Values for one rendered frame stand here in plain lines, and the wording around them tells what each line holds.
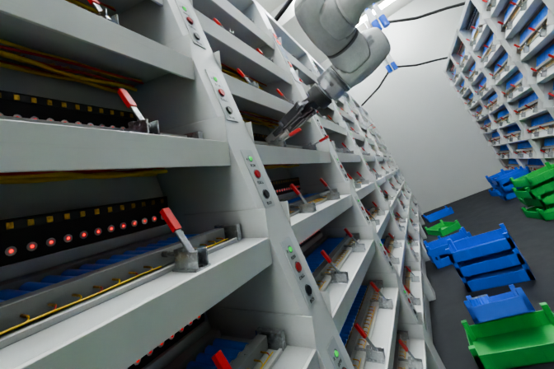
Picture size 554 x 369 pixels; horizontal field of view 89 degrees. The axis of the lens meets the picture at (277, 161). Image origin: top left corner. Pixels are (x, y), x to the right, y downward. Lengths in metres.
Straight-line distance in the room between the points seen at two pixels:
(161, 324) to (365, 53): 0.72
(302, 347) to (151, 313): 0.30
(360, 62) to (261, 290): 0.60
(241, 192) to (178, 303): 0.24
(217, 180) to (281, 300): 0.24
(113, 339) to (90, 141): 0.19
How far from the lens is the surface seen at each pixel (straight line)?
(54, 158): 0.34
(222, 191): 0.55
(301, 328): 0.54
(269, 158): 0.67
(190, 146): 0.46
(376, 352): 0.84
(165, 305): 0.34
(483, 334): 1.58
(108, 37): 0.50
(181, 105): 0.62
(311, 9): 0.76
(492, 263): 1.91
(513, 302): 1.45
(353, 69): 0.82
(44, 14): 0.47
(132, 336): 0.32
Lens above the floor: 0.75
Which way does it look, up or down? 11 degrees up
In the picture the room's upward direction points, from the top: 25 degrees counter-clockwise
